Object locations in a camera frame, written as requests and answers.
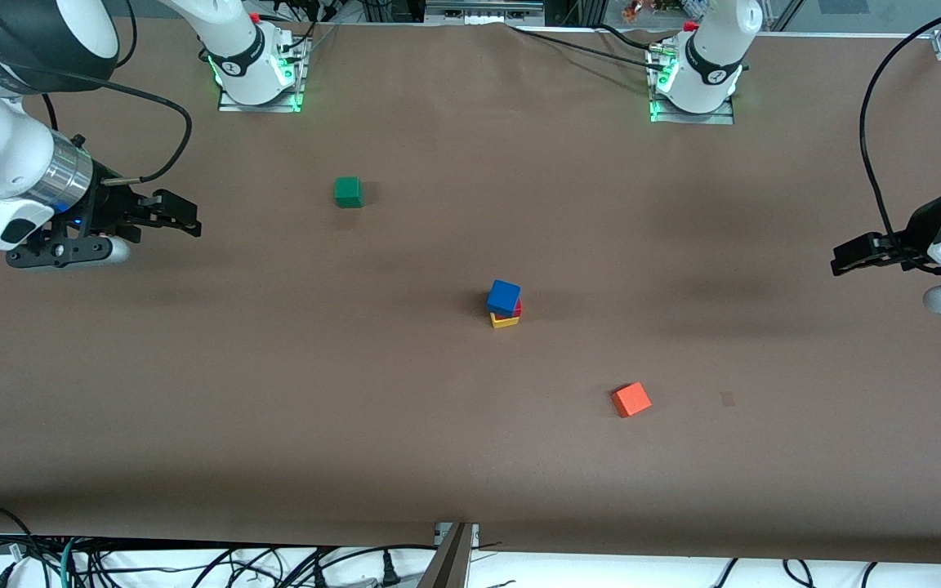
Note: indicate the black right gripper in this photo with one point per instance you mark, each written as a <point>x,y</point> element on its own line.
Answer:
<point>105,210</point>

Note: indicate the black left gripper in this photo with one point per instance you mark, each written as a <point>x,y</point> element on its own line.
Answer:
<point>916,226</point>

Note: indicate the blue block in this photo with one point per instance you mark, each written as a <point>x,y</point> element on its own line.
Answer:
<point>504,296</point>

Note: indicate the red block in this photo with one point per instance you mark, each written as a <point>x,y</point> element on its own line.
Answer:
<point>518,309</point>

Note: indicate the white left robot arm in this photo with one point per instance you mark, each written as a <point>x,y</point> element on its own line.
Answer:
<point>711,49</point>

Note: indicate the green block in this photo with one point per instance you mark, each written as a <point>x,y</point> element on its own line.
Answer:
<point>348,193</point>

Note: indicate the orange block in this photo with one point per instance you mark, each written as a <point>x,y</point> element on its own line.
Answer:
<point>631,400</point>

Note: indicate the yellow block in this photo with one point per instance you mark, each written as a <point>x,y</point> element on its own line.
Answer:
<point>505,323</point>

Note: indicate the brown table cover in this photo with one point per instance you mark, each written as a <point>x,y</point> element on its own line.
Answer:
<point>470,465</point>

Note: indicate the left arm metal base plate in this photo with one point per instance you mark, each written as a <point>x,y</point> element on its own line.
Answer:
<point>720,118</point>

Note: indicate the aluminium rail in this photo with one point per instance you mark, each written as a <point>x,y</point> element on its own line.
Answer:
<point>483,8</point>

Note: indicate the aluminium frame post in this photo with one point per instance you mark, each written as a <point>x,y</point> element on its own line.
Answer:
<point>448,559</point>

